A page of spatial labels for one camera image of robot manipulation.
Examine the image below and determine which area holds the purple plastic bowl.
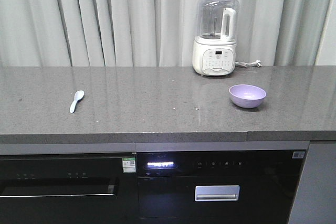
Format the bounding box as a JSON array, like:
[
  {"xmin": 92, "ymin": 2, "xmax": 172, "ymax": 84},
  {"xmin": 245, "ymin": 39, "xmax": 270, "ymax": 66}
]
[{"xmin": 229, "ymin": 84, "xmax": 267, "ymax": 109}]

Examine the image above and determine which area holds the light blue plastic spoon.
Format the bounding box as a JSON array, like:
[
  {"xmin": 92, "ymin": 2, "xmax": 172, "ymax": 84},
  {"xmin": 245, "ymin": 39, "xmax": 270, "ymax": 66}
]
[{"xmin": 69, "ymin": 90, "xmax": 85, "ymax": 113}]

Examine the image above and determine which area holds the white blender with clear jar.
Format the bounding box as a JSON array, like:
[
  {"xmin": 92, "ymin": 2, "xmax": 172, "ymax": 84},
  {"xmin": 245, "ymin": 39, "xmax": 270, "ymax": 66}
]
[{"xmin": 192, "ymin": 0, "xmax": 239, "ymax": 76}]

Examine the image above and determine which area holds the green white energy label sticker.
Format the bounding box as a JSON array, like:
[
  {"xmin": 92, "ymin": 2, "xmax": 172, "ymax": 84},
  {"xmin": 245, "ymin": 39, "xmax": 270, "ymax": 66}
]
[{"xmin": 122, "ymin": 157, "xmax": 137, "ymax": 173}]

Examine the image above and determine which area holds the black built-in oven right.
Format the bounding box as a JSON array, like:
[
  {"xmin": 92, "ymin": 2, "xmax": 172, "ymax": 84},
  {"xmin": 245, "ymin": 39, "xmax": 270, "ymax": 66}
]
[{"xmin": 136, "ymin": 150, "xmax": 305, "ymax": 223}]

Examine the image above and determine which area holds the black built-in dishwasher left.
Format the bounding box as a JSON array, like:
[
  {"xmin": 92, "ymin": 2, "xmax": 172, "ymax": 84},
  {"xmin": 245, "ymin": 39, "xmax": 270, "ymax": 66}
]
[{"xmin": 1, "ymin": 153, "xmax": 138, "ymax": 223}]

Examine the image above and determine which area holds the grey pleated curtain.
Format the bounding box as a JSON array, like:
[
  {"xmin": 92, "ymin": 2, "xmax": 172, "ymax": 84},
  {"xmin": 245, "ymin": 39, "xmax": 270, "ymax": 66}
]
[{"xmin": 1, "ymin": 0, "xmax": 335, "ymax": 67}]

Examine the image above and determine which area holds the grey cabinet panel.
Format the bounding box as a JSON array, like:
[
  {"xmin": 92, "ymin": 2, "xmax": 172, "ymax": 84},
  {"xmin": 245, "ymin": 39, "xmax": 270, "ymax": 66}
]
[{"xmin": 288, "ymin": 142, "xmax": 335, "ymax": 223}]

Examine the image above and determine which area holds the white power cord with plug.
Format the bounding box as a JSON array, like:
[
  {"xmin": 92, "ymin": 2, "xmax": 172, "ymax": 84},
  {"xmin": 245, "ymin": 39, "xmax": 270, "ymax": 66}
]
[{"xmin": 234, "ymin": 60, "xmax": 263, "ymax": 69}]

